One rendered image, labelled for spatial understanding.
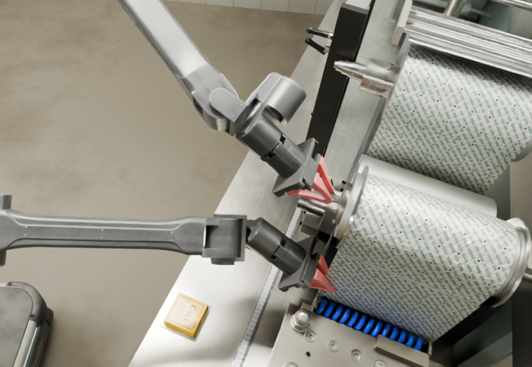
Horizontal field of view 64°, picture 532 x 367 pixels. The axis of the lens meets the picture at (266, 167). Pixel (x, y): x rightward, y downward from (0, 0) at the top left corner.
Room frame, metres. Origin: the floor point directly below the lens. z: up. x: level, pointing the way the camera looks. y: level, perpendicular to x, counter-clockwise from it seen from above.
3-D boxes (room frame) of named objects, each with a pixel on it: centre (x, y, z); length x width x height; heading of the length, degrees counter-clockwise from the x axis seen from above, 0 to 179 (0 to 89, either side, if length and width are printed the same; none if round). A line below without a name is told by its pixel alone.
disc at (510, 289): (0.38, -0.40, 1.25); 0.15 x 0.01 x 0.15; 167
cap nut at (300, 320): (0.31, -0.11, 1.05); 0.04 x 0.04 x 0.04
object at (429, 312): (0.34, -0.26, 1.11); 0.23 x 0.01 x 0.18; 77
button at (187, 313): (0.33, 0.11, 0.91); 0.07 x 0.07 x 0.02; 77
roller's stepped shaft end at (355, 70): (0.70, -0.13, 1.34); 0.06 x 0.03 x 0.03; 77
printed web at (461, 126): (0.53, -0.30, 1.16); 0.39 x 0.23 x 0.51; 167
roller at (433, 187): (0.52, -0.30, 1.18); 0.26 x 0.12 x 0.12; 77
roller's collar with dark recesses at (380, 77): (0.68, -0.18, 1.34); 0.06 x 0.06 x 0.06; 77
